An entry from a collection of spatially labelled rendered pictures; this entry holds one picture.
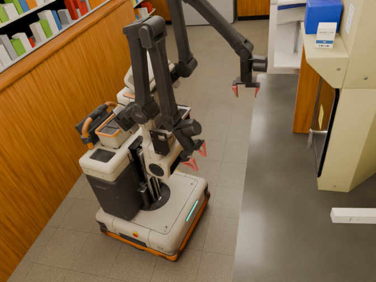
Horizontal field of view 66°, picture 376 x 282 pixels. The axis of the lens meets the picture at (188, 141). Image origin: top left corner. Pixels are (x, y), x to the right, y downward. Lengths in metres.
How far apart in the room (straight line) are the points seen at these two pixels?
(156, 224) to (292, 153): 1.04
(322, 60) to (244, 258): 0.69
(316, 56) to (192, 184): 1.48
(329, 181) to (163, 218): 1.16
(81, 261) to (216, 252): 0.99
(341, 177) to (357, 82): 0.41
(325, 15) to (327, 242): 0.76
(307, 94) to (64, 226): 2.10
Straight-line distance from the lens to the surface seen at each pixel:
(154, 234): 1.99
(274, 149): 1.46
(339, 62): 0.97
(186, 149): 1.25
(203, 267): 2.14
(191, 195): 2.13
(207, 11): 1.40
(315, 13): 1.11
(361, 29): 0.94
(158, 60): 1.07
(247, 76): 1.46
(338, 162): 1.21
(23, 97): 2.45
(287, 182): 1.31
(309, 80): 1.41
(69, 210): 2.77
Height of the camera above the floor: 1.90
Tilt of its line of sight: 39 degrees down
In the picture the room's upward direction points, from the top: 9 degrees counter-clockwise
